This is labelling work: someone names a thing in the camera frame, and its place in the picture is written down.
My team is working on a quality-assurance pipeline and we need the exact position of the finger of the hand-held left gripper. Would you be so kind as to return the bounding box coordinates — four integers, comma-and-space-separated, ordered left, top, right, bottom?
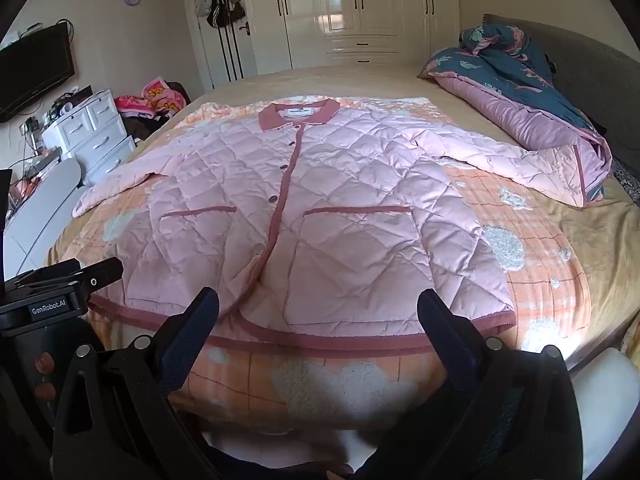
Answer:
75, 257, 124, 293

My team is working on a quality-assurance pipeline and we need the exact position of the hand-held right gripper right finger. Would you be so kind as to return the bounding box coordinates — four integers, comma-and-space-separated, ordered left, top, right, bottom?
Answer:
417, 287, 583, 480

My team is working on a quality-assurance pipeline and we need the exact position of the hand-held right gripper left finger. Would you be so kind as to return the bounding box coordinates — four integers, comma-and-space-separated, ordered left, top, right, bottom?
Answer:
52, 287, 221, 480

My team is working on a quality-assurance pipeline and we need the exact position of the pink quilted jacket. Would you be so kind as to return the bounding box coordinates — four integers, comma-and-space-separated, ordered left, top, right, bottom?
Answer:
72, 100, 591, 346

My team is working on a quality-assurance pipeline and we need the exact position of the dark clothes pile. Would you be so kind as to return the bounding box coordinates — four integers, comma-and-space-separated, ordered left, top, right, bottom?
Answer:
122, 109, 171, 142

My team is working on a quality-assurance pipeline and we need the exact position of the person's left hand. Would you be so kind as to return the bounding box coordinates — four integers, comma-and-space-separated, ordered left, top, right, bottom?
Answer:
37, 351, 57, 400

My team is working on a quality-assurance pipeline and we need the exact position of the white oval panel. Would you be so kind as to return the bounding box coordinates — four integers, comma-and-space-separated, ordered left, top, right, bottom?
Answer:
4, 185, 76, 278
2, 157, 83, 231

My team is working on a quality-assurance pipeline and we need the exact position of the orange plaid blanket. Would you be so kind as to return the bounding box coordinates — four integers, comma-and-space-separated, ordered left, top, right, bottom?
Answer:
47, 95, 591, 436

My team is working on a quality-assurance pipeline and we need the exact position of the white drawer chest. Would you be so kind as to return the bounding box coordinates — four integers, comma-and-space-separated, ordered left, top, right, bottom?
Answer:
41, 89, 136, 186

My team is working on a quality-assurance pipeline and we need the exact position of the pink printed blanket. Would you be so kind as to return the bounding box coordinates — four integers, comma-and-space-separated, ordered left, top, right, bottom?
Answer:
115, 76, 188, 116

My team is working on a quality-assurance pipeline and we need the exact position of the black television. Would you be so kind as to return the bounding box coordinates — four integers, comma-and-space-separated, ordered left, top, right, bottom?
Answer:
0, 22, 76, 123

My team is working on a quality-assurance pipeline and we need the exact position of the dark patterned cloth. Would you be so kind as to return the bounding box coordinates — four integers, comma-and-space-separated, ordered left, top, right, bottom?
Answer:
614, 157, 640, 193

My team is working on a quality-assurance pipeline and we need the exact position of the white door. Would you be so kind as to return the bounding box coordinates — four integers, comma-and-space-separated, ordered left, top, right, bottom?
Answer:
182, 0, 258, 91

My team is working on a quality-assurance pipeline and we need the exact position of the blue floral quilt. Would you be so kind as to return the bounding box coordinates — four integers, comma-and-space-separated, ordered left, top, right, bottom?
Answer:
417, 25, 613, 206

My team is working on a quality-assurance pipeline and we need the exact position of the bed with beige sheet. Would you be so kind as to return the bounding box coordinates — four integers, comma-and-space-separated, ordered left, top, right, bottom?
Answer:
45, 62, 640, 376

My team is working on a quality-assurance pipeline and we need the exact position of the grey upholstered headboard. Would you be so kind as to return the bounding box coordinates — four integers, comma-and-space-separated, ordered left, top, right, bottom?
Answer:
482, 12, 640, 171

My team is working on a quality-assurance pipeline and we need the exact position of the white glossy wardrobe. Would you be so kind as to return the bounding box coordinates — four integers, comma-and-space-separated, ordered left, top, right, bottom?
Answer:
239, 0, 461, 73

